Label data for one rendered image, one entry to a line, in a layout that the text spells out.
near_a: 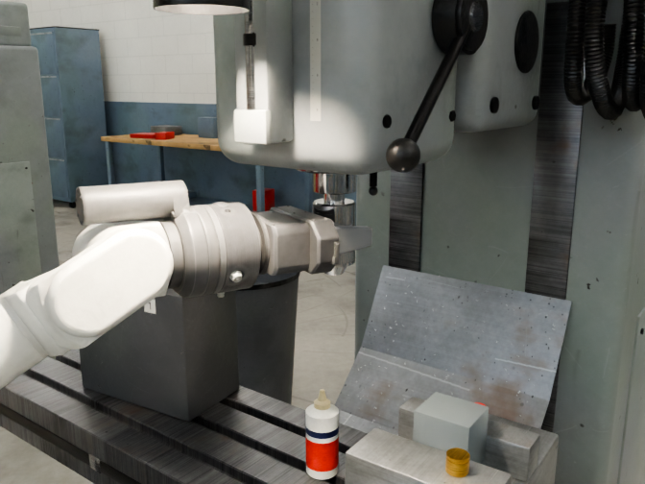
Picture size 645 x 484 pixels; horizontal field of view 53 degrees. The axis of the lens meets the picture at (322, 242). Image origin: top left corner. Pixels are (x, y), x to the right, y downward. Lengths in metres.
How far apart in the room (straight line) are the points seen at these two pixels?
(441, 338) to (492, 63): 0.48
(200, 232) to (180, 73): 6.68
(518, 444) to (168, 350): 0.49
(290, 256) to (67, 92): 7.32
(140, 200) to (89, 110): 7.44
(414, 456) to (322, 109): 0.34
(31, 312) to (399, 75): 0.37
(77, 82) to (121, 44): 0.66
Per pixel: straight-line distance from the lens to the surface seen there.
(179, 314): 0.90
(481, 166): 1.02
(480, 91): 0.73
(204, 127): 6.54
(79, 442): 1.01
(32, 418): 1.11
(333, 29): 0.58
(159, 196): 0.61
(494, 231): 1.02
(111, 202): 0.60
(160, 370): 0.96
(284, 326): 2.70
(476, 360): 1.03
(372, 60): 0.58
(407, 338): 1.08
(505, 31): 0.77
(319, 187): 0.68
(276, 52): 0.59
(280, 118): 0.59
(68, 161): 7.91
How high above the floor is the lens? 1.39
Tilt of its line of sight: 14 degrees down
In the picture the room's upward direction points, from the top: straight up
